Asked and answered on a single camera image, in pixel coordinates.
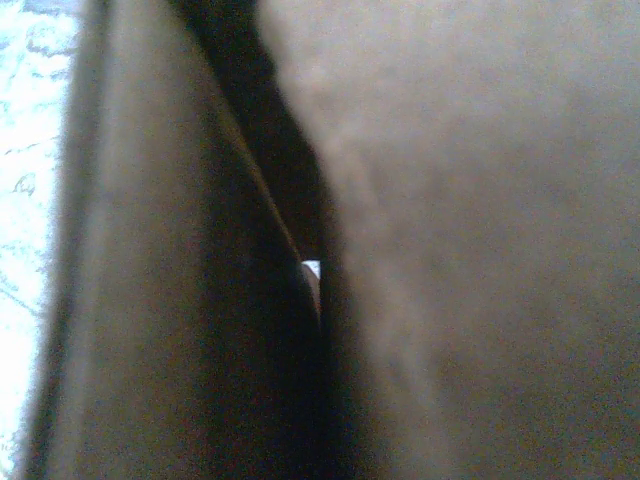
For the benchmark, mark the brown cardboard box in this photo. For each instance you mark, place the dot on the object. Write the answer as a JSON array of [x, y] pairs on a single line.
[[475, 200]]

